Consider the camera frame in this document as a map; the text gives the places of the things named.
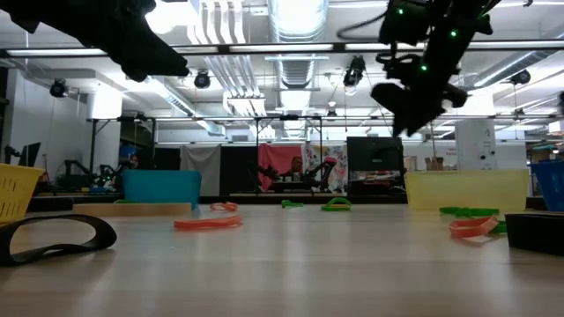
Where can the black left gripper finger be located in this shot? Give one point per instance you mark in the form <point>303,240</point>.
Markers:
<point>150,53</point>
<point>134,75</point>

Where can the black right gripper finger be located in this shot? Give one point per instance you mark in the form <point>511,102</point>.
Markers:
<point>423,116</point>
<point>396,105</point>

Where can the orange rubber band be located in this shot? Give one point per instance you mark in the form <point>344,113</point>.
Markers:
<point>207,223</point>
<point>490,224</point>
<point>229,207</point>

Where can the black tray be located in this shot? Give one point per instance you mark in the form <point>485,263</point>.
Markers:
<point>535,233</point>

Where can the wide black rubber band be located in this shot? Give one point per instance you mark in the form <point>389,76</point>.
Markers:
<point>108,238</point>

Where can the black background robot arm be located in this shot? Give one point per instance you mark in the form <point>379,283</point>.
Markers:
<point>70,169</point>
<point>324,167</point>
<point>269,172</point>

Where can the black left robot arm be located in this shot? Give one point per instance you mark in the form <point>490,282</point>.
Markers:
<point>22,11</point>

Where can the cardboard box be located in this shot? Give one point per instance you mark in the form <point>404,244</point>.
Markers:
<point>434,165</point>

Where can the black monitor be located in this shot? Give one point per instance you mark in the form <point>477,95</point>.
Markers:
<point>374,154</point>

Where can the white pillar cabinet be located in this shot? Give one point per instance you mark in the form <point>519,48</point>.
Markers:
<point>476,145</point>

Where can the floral cloth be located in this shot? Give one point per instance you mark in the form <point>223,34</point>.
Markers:
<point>339,152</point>

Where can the translucent yellow basket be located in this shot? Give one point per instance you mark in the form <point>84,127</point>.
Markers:
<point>467,189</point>

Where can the person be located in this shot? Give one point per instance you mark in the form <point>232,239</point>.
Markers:
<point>134,162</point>
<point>297,166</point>

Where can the grey cloth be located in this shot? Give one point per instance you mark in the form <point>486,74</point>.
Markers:
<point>200,169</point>

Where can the teal plastic basket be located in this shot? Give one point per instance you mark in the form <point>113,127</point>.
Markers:
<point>163,187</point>

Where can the small dark monitor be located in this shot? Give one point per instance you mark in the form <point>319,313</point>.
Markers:
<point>31,154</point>

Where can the red cloth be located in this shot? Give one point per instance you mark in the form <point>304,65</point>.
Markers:
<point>275,154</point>

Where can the green loose clip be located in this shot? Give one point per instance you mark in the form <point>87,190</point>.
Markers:
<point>291,204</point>

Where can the blue plastic basket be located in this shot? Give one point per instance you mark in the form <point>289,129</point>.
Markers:
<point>551,185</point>

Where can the yellow slotted basket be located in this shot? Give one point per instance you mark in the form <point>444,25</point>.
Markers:
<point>15,193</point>

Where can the black overhead camera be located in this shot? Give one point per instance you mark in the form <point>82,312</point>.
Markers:
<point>354,70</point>

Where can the black hanging camera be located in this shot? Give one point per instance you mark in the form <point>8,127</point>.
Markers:
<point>202,80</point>
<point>521,77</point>
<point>58,89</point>

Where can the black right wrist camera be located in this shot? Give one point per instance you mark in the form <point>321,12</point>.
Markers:
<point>405,22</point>

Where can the black overhead frame beam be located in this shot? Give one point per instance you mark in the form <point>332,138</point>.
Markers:
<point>222,48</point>

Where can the black background rig frame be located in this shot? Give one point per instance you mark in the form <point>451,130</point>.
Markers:
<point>93,145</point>

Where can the silver ventilation duct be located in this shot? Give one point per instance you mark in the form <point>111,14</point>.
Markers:
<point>297,26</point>

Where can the black table frame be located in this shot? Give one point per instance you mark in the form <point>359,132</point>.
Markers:
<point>247,199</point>

